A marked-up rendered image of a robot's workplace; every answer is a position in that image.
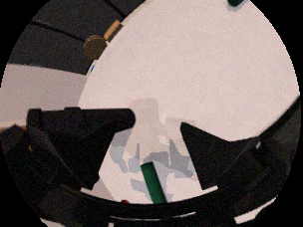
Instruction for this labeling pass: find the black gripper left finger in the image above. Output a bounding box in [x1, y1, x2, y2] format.
[27, 118, 119, 190]

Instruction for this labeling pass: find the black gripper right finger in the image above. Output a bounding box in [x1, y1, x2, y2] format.
[179, 121, 260, 190]

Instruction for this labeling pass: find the green cylinder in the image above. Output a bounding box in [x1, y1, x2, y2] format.
[141, 162, 167, 204]
[227, 0, 244, 7]

